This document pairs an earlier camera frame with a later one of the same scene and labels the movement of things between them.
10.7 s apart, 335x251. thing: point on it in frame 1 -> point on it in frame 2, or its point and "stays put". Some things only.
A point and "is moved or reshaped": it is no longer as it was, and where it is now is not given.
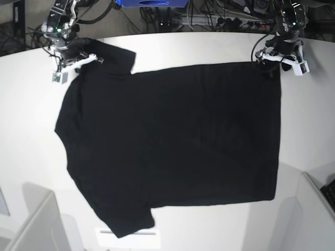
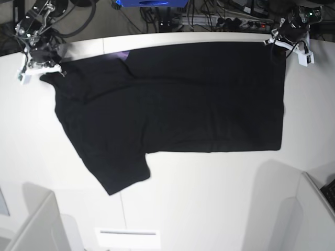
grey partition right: (305, 222) stays put
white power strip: (209, 20) stays put
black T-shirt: (136, 141) is moved or reshaped
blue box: (153, 3) stays put
